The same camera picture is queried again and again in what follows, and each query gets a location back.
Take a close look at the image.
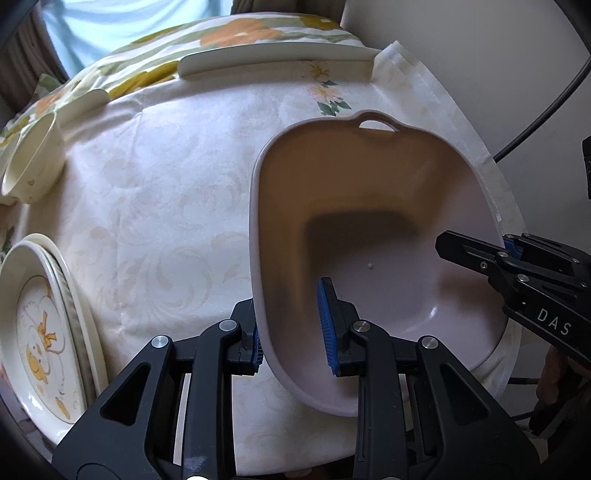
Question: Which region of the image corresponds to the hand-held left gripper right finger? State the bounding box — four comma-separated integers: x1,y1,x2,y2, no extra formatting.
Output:
316,277,541,480

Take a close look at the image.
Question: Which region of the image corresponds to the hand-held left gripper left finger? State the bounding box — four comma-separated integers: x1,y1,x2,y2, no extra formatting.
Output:
53,299,267,480

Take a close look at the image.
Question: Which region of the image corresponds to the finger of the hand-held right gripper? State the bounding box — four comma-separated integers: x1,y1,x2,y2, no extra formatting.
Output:
503,232,591,278
435,230,514,278

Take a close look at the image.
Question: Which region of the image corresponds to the pink handled bowl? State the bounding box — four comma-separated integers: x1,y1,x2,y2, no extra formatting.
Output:
249,110,509,418

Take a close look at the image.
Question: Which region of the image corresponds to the striped rim plate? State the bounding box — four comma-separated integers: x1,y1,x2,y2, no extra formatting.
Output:
44,247,99,403

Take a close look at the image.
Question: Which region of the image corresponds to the yellow cartoon plate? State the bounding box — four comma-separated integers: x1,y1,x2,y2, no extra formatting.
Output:
0,240,88,446

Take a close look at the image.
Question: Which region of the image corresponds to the person's right hand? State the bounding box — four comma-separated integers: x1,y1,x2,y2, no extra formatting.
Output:
537,345,566,403

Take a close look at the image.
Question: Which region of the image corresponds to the white patterned tablecloth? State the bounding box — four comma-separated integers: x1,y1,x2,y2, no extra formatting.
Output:
0,41,529,480

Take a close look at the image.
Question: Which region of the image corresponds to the cream bowl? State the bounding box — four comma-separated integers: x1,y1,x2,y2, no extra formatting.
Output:
0,110,66,205

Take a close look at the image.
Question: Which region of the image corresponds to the brown curtain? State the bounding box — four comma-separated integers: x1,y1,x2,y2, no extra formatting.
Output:
0,0,70,112
231,0,345,26

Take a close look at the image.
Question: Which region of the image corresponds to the floral striped blanket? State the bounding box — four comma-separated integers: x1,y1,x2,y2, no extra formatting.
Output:
0,14,365,148

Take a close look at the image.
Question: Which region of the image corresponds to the green striped pillow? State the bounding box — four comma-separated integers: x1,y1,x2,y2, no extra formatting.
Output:
34,74,63,100

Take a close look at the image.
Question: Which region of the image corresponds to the light blue cloth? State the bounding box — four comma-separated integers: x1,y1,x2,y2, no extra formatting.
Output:
41,0,236,79

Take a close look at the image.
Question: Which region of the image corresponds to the black cable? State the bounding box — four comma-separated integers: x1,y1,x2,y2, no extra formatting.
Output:
492,60,591,162

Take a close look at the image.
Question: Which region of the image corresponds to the long white table rail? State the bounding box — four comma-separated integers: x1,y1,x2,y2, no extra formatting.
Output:
178,46,377,82

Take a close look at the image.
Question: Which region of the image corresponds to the short white table rail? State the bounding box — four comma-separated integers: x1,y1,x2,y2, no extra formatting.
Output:
55,89,112,123

